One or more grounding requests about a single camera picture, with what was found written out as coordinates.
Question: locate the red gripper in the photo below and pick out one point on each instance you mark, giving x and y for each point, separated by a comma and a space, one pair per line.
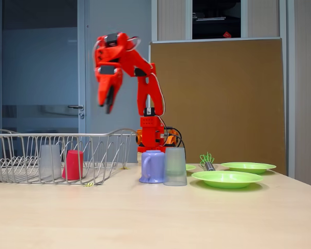
107, 79

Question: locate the red plastic cup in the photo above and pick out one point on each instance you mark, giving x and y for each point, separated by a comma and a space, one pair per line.
73, 166

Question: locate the purple plastic mug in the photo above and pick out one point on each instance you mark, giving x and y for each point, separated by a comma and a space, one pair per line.
155, 166

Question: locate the grey translucent plastic cup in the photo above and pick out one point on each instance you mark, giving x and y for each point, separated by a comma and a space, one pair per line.
49, 163
175, 168

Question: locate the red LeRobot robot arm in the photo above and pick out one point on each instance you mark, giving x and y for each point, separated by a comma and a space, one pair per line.
147, 88

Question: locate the orange table clamp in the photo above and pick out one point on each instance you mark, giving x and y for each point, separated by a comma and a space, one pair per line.
138, 138

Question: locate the wooden base block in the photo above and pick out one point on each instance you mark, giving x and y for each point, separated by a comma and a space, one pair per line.
139, 158

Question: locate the grey glass door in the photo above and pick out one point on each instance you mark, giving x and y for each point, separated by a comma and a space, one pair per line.
41, 64

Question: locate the green plastic plate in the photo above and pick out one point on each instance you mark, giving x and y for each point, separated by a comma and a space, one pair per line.
228, 179
190, 167
248, 167

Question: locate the small red object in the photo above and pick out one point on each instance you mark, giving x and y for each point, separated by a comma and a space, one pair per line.
227, 34

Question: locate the brown cork board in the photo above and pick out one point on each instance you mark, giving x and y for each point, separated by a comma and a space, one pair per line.
261, 77

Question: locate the white light switch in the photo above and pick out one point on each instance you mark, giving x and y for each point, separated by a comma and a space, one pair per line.
100, 99

